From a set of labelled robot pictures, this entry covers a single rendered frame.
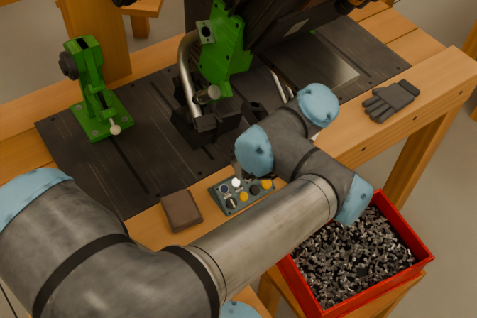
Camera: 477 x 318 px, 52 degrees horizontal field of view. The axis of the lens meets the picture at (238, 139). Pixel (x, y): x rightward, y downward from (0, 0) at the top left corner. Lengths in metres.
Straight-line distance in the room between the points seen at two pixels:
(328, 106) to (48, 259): 0.51
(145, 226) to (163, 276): 0.74
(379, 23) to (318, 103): 1.07
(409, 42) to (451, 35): 1.66
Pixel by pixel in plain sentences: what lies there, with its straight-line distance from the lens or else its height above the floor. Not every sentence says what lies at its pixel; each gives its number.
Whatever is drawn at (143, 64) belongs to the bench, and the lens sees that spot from 1.61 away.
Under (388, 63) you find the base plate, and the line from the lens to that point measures 1.67.
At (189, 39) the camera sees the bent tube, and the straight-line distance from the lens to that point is 1.24.
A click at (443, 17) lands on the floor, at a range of 3.60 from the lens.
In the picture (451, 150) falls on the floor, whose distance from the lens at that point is 2.75.
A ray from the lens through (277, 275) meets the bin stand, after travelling 1.26.
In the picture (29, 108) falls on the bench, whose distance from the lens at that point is 1.55.
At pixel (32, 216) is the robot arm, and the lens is 0.51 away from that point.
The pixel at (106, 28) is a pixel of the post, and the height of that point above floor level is 1.08.
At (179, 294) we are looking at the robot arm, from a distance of 0.48.
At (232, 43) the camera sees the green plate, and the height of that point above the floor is 1.21.
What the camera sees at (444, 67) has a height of 0.90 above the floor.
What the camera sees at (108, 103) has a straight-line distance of 1.35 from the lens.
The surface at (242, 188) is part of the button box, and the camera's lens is 1.21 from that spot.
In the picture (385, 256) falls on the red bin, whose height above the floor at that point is 0.88.
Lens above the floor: 1.96
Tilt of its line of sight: 51 degrees down
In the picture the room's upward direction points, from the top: 4 degrees clockwise
